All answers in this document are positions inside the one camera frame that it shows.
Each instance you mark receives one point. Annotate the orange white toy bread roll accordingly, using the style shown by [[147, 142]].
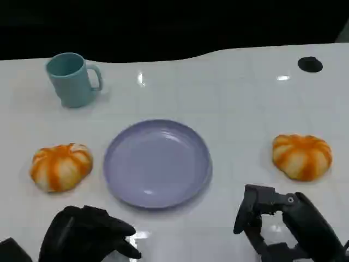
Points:
[[60, 167], [301, 157]]

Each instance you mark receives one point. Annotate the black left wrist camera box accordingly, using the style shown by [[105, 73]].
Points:
[[13, 251]]

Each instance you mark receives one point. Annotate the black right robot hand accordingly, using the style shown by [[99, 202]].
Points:
[[305, 223]]

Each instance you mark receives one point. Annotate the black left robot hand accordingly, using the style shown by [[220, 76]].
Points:
[[81, 234]]

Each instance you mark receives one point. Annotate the lilac plate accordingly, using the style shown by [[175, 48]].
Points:
[[155, 163]]

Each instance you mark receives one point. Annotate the black round table grommet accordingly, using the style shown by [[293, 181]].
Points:
[[310, 64]]

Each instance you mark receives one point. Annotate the pale green mug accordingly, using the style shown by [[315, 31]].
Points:
[[71, 84]]

